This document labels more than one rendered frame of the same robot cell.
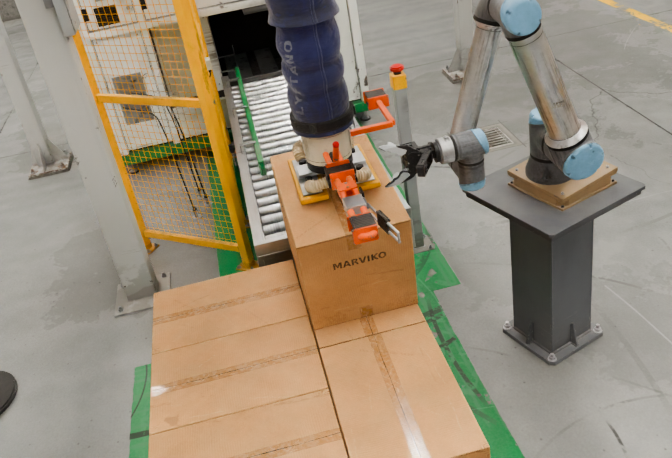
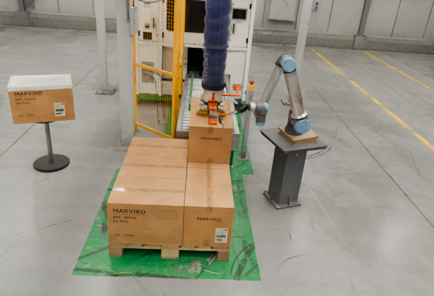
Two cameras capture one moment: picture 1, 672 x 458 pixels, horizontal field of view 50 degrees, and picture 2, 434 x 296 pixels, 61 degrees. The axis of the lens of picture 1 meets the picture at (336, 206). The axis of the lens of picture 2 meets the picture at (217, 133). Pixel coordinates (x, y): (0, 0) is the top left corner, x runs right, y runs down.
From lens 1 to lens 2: 1.03 m
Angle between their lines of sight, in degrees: 6
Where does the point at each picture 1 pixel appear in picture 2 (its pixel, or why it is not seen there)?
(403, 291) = (225, 156)
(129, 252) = (128, 125)
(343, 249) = (206, 132)
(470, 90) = (267, 88)
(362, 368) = (200, 176)
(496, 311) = (263, 187)
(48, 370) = (82, 160)
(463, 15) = not seen: hidden behind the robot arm
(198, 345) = (144, 156)
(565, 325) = (286, 195)
